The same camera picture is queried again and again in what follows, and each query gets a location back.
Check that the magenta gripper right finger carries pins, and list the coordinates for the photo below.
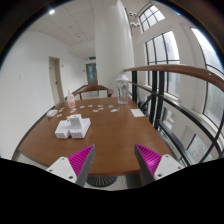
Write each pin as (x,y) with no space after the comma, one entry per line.
(153,165)

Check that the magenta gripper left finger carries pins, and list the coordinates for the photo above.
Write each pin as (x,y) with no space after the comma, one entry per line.
(75,168)

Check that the white charger plug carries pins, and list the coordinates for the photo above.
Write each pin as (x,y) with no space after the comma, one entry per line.
(75,120)

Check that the white power strip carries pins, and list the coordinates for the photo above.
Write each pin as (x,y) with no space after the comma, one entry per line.
(65,130)

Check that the white paper sheet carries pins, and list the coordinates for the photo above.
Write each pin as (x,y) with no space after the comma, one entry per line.
(137,113)

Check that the white flat device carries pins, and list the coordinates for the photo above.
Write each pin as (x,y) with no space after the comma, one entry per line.
(51,113)

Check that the small orange-label bottle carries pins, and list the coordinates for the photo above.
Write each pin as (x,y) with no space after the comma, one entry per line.
(70,100)

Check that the wooden handrail with black balusters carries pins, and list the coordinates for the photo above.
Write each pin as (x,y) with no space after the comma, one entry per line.
(158,99)

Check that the wooden chair back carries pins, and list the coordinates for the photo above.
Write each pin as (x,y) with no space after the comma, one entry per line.
(97,88)

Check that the clear water jug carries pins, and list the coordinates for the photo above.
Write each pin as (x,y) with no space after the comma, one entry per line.
(122,83)

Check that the beige door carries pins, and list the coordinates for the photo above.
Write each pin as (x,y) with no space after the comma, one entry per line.
(55,80)

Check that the white round pillar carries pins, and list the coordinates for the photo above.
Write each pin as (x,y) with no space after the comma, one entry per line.
(113,42)

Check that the black table pedestal base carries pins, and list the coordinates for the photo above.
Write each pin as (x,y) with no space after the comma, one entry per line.
(101,181)

